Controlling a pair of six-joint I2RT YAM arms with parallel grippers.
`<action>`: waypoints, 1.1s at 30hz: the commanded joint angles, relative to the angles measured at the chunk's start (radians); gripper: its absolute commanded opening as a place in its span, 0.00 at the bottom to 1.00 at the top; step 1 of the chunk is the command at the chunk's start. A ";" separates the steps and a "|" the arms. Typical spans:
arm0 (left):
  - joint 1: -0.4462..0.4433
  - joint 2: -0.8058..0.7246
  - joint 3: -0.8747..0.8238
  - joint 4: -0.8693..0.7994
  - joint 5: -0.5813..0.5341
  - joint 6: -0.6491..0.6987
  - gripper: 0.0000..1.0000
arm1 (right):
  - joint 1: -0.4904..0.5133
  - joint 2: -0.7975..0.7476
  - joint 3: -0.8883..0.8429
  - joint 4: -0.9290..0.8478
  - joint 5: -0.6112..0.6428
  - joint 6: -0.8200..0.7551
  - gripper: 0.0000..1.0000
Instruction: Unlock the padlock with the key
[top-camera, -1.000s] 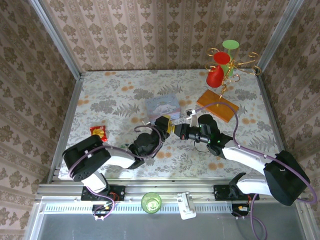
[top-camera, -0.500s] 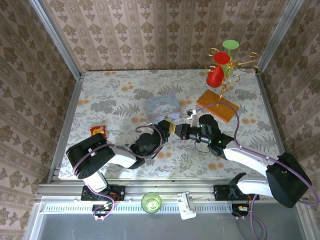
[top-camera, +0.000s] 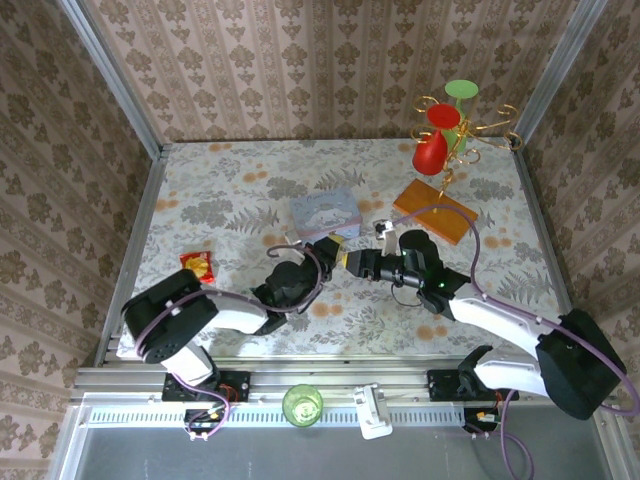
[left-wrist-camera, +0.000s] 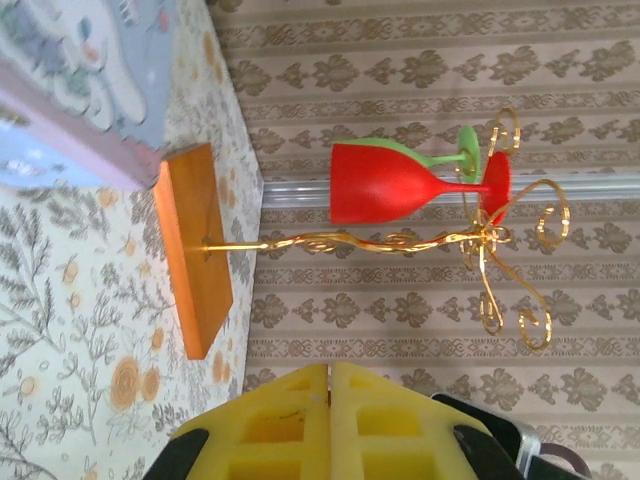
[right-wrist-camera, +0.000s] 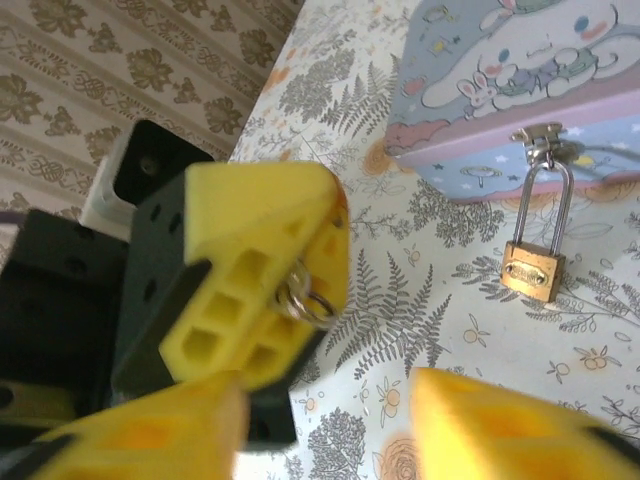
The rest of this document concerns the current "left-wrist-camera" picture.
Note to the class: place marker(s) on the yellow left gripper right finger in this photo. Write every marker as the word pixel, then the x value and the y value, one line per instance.
pixel 390 425

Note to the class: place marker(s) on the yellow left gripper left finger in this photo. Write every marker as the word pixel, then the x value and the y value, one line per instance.
pixel 280 425

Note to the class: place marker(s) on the wooden rack base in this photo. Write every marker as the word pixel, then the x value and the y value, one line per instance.
pixel 195 250

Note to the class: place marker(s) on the red wine glass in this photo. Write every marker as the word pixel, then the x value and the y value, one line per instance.
pixel 380 185

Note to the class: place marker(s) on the green wine glass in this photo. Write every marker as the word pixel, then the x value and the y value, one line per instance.
pixel 470 145

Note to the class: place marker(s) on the pastel cartoon box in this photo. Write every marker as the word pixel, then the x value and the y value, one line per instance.
pixel 75 75

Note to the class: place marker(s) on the aluminium frame post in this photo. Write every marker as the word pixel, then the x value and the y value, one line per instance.
pixel 295 192

